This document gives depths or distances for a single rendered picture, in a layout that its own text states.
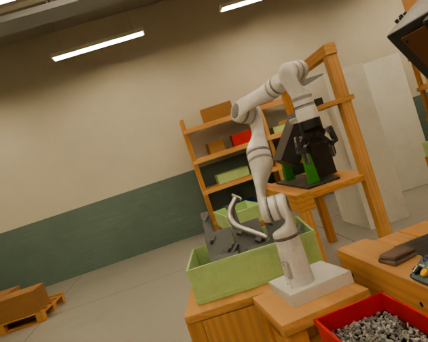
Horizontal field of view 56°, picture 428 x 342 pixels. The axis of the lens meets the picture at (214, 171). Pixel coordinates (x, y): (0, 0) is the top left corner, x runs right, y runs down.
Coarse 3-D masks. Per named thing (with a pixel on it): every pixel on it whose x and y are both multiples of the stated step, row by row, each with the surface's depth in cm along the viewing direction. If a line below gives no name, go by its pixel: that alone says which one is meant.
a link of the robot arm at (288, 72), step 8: (288, 64) 133; (280, 72) 135; (288, 72) 132; (296, 72) 133; (288, 80) 134; (296, 80) 133; (288, 88) 136; (296, 88) 134; (304, 88) 134; (296, 96) 135; (304, 96) 134; (312, 96) 135; (296, 104) 135
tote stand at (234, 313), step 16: (256, 288) 183; (192, 304) 189; (208, 304) 183; (224, 304) 177; (240, 304) 176; (192, 320) 176; (208, 320) 176; (224, 320) 176; (240, 320) 176; (256, 320) 176; (192, 336) 177; (208, 336) 177; (224, 336) 177; (240, 336) 176; (256, 336) 176
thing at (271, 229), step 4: (256, 196) 214; (280, 220) 210; (284, 220) 210; (276, 224) 210; (280, 224) 209; (268, 228) 209; (272, 228) 209; (276, 228) 209; (272, 232) 209; (300, 232) 203; (272, 236) 208; (272, 240) 208
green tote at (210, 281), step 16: (304, 224) 199; (304, 240) 183; (192, 256) 211; (208, 256) 225; (240, 256) 184; (256, 256) 184; (272, 256) 184; (320, 256) 183; (192, 272) 184; (208, 272) 185; (224, 272) 184; (240, 272) 184; (256, 272) 184; (272, 272) 184; (192, 288) 186; (208, 288) 185; (224, 288) 185; (240, 288) 184
